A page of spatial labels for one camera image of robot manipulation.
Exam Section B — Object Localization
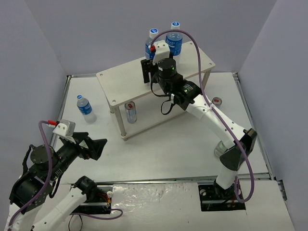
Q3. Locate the pocari sweat bottle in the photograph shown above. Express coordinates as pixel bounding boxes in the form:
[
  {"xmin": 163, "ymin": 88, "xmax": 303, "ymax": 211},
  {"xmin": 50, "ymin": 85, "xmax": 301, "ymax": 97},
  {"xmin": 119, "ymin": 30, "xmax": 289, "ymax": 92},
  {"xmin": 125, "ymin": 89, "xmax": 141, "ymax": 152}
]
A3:
[
  {"xmin": 145, "ymin": 28, "xmax": 160, "ymax": 60},
  {"xmin": 77, "ymin": 94, "xmax": 97, "ymax": 124},
  {"xmin": 165, "ymin": 32, "xmax": 183, "ymax": 64}
]

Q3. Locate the silver energy drink can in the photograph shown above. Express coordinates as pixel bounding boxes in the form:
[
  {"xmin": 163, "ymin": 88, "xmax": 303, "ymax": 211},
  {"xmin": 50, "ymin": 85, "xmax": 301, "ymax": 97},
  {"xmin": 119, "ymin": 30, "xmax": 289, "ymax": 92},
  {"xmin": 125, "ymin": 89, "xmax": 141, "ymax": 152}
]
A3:
[
  {"xmin": 125, "ymin": 101, "xmax": 137, "ymax": 124},
  {"xmin": 212, "ymin": 97, "xmax": 222, "ymax": 108}
]

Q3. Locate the clear green-cap Chang bottle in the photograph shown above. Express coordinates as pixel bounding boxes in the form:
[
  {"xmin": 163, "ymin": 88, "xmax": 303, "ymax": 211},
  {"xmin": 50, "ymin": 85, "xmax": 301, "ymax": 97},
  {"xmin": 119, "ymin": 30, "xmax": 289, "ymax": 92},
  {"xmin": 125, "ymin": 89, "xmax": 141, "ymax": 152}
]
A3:
[{"xmin": 214, "ymin": 141, "xmax": 234, "ymax": 158}]

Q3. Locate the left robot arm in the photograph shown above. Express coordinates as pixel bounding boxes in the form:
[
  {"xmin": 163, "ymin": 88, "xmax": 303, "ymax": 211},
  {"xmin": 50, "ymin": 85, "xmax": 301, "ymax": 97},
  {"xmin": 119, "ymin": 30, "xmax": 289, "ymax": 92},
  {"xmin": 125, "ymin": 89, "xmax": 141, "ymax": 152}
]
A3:
[{"xmin": 6, "ymin": 132, "xmax": 107, "ymax": 231}]

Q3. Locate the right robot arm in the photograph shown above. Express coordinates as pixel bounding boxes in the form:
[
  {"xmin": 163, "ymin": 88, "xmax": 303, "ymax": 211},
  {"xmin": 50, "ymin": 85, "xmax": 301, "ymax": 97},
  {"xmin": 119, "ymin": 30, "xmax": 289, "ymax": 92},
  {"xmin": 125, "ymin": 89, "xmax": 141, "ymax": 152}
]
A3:
[{"xmin": 141, "ymin": 58, "xmax": 257, "ymax": 199}]

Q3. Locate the white two-tier wooden shelf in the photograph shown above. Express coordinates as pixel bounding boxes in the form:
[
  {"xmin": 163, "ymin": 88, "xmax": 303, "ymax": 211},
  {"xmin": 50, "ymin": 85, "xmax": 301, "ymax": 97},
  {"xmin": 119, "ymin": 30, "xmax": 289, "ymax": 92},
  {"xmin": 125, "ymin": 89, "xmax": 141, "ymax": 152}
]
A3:
[{"xmin": 96, "ymin": 41, "xmax": 215, "ymax": 141}]

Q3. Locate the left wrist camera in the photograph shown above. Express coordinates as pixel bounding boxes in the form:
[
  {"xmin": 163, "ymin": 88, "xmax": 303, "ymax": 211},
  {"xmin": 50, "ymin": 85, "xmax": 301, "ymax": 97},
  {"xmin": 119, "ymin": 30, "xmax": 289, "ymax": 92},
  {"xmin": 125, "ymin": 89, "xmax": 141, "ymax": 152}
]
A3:
[{"xmin": 52, "ymin": 119, "xmax": 76, "ymax": 144}]

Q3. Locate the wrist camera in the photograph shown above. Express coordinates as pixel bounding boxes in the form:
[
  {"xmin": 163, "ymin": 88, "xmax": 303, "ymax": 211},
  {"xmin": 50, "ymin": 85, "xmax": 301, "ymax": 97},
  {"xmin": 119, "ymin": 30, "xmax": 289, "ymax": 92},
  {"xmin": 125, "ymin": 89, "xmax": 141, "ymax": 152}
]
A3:
[
  {"xmin": 52, "ymin": 119, "xmax": 76, "ymax": 144},
  {"xmin": 150, "ymin": 40, "xmax": 170, "ymax": 65}
]

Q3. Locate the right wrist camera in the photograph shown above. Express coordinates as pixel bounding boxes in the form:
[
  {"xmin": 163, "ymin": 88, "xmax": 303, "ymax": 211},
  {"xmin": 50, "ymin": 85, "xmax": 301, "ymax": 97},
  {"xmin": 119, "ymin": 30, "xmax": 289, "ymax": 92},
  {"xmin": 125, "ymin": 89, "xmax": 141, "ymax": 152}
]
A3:
[{"xmin": 150, "ymin": 40, "xmax": 170, "ymax": 65}]

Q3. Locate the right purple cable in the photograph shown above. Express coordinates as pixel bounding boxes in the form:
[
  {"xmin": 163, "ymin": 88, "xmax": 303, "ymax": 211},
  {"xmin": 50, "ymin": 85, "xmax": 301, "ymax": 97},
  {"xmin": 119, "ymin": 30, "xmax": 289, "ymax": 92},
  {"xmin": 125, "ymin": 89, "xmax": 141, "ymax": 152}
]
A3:
[{"xmin": 150, "ymin": 29, "xmax": 255, "ymax": 203}]

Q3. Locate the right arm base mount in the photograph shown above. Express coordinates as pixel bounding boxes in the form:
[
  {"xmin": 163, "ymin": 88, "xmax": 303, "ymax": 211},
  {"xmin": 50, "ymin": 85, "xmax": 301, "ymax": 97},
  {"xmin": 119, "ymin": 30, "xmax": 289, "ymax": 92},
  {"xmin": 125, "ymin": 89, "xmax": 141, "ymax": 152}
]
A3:
[{"xmin": 198, "ymin": 182, "xmax": 246, "ymax": 212}]

